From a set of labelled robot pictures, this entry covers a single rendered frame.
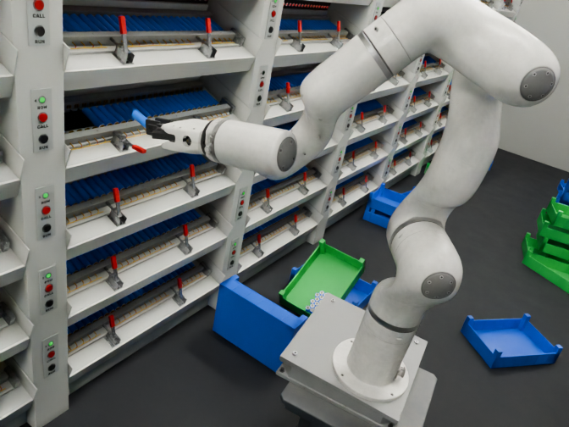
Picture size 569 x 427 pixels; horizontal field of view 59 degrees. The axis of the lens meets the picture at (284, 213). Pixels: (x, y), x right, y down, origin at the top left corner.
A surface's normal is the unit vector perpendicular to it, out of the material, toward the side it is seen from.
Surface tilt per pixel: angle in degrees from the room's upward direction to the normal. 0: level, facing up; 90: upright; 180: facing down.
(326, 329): 3
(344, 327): 3
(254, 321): 90
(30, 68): 90
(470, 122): 49
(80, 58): 20
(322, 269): 28
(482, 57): 84
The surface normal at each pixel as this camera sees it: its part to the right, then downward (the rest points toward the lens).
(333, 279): -0.09, -0.64
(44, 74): 0.81, 0.40
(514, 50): -0.39, -0.13
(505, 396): 0.18, -0.87
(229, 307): -0.56, 0.29
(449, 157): -0.72, 0.20
